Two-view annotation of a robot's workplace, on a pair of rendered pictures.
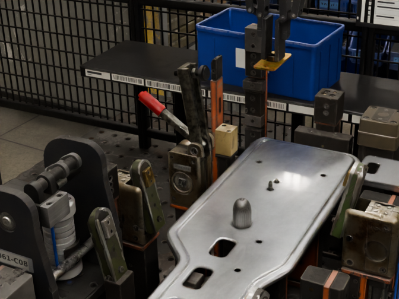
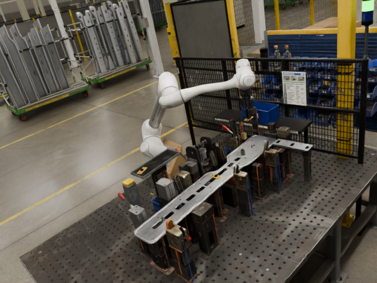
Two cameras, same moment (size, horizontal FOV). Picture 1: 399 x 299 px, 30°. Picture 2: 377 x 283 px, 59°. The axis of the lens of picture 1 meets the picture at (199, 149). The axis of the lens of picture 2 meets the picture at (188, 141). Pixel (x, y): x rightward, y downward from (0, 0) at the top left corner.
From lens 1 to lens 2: 140 cm
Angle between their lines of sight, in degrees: 18
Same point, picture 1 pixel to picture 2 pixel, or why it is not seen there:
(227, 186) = (242, 146)
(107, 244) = (212, 158)
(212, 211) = (237, 151)
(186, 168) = (233, 142)
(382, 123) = (281, 131)
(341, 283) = (260, 165)
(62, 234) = (203, 156)
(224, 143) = (243, 136)
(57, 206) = (201, 150)
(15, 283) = (193, 164)
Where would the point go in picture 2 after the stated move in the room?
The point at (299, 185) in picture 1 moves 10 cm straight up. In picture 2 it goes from (258, 146) to (257, 135)
